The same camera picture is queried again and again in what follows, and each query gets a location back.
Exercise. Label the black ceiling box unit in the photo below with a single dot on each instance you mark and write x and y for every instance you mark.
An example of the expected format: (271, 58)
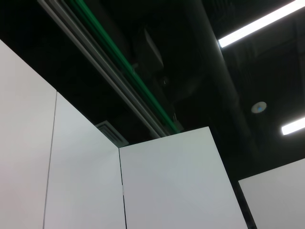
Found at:
(150, 50)

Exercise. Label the ceiling air vent grille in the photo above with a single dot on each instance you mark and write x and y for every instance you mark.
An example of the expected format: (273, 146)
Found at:
(112, 133)

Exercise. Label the round ceiling sensor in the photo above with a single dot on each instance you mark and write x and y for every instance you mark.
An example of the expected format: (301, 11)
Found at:
(259, 107)

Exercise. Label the white ceiling light strip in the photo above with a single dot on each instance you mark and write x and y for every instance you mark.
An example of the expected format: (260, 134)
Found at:
(250, 29)
(295, 127)

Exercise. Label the green ceiling rail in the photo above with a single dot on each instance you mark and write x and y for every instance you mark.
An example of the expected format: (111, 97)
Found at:
(128, 68)

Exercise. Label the grey ceiling rail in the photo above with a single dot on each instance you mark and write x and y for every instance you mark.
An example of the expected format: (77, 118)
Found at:
(107, 71)

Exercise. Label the black ceiling duct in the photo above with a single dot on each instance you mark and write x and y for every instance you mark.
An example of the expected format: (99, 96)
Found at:
(219, 83)

